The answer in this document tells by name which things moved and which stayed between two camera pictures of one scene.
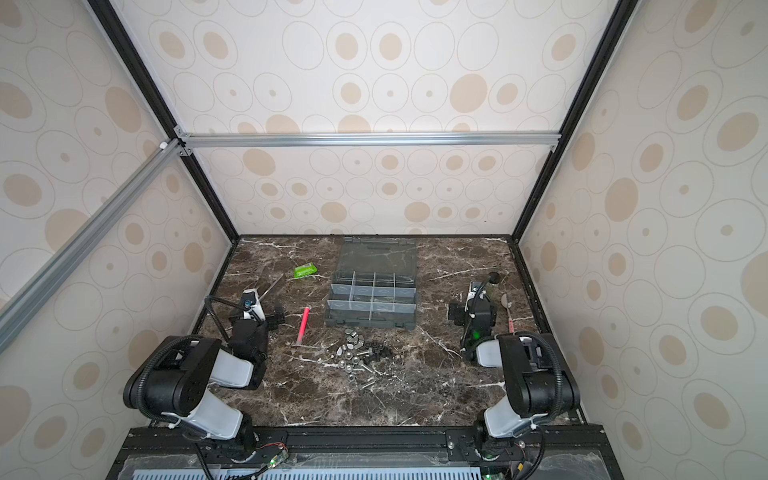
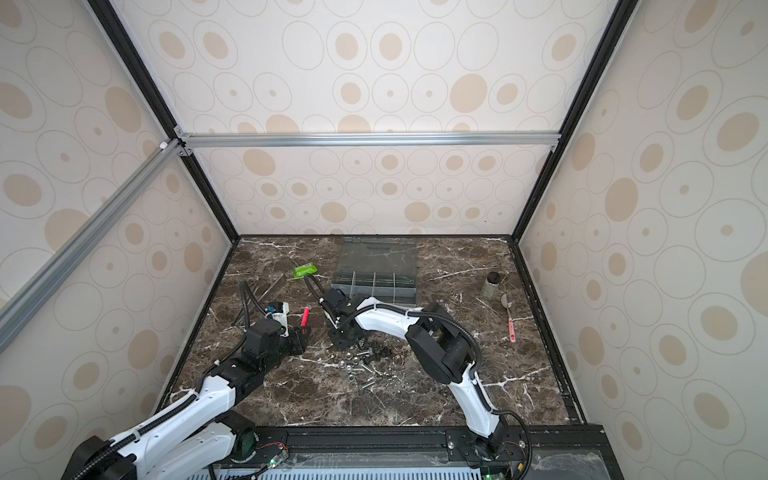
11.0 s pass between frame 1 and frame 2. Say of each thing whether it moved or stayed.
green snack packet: stayed
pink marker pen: stayed
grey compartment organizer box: stayed
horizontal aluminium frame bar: stayed
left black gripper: moved
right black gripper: moved
